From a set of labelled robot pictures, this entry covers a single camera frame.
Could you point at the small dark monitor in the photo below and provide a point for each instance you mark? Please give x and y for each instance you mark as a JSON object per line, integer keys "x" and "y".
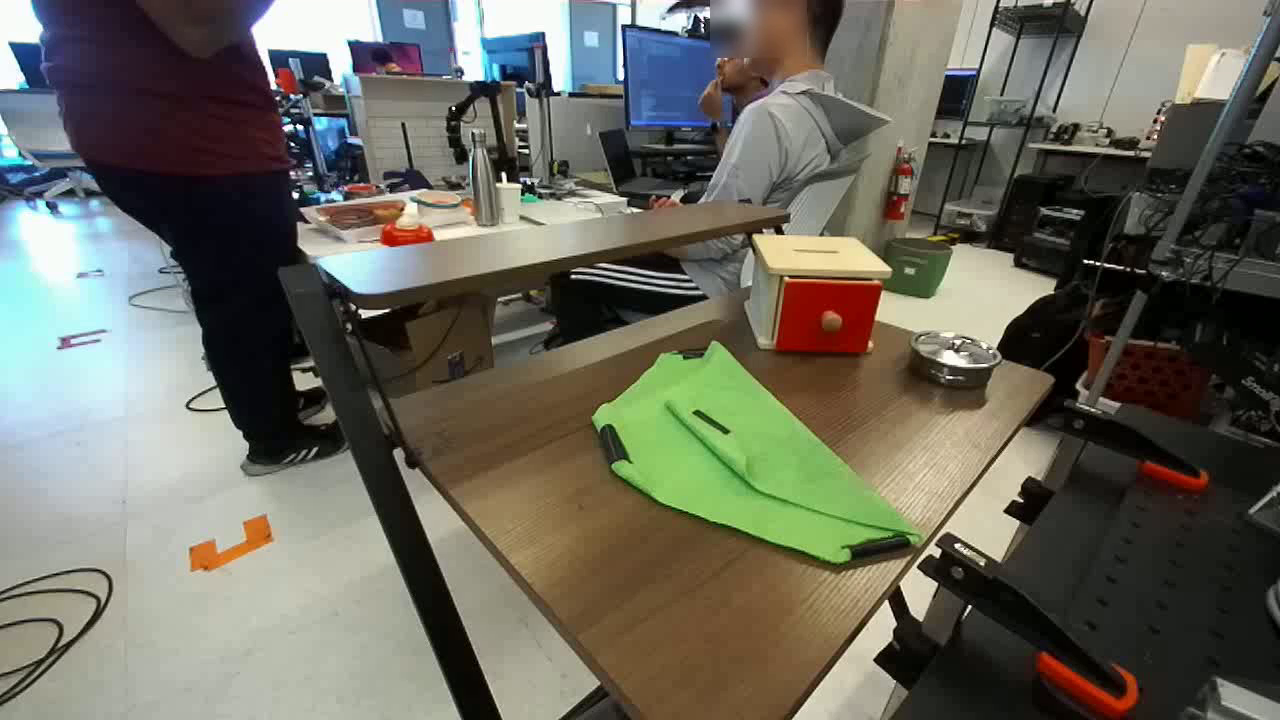
{"x": 515, "y": 60}

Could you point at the black desk frame leg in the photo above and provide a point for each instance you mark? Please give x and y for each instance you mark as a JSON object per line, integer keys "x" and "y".
{"x": 381, "y": 465}

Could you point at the black metal shelf rack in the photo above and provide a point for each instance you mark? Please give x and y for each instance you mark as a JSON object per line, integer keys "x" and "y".
{"x": 1015, "y": 121}

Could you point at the seated person in grey hoodie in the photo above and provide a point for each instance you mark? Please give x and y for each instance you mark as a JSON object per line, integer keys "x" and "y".
{"x": 783, "y": 155}

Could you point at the small steel pot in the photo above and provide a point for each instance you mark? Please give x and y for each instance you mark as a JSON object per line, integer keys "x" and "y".
{"x": 955, "y": 375}

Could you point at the black perforated base board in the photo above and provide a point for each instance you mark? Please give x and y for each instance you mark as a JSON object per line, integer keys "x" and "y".
{"x": 1173, "y": 586}

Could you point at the orange tape floor marker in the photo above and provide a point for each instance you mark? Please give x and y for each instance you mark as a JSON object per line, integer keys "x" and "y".
{"x": 231, "y": 544}

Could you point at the white cup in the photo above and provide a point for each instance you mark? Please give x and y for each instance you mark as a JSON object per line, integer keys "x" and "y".
{"x": 509, "y": 200}

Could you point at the steel water bottle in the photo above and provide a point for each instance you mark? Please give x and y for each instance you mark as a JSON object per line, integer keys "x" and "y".
{"x": 481, "y": 182}

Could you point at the wooden box with drawer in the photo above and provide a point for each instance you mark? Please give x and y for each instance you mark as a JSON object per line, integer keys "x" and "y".
{"x": 814, "y": 258}

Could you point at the cardboard box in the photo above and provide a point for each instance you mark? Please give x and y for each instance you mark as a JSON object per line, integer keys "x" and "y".
{"x": 434, "y": 345}

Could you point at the steel pot lid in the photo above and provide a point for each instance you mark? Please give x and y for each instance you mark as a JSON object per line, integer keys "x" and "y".
{"x": 955, "y": 349}

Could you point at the green plastic bin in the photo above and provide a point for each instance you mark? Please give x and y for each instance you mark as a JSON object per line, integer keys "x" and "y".
{"x": 921, "y": 265}

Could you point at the small orange object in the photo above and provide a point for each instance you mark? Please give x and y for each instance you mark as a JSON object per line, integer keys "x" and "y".
{"x": 405, "y": 234}

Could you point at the red plastic crate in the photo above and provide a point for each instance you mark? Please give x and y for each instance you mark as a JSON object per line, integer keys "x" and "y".
{"x": 1154, "y": 378}

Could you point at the brown shallow bowl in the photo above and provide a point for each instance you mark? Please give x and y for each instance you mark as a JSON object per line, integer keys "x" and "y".
{"x": 360, "y": 214}

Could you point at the black laptop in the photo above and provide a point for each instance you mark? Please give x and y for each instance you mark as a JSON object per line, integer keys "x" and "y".
{"x": 626, "y": 165}

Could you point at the standing person in maroon shirt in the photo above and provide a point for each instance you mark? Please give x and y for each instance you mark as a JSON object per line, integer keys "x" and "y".
{"x": 174, "y": 104}

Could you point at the grey metal tripod pole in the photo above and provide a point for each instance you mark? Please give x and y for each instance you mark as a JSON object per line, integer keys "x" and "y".
{"x": 1173, "y": 214}

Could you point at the computer monitor with blue screen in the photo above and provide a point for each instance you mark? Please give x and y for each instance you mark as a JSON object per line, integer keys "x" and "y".
{"x": 664, "y": 81}

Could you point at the green cloth bag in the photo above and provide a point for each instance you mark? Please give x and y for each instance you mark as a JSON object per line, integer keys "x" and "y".
{"x": 745, "y": 455}

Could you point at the black backpack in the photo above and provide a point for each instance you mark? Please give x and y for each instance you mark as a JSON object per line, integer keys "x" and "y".
{"x": 1044, "y": 342}

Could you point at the red fire extinguisher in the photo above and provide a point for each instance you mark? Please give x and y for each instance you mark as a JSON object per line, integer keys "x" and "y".
{"x": 901, "y": 185}

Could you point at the red drawer with wooden knob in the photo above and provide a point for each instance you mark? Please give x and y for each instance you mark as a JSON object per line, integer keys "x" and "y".
{"x": 802, "y": 331}

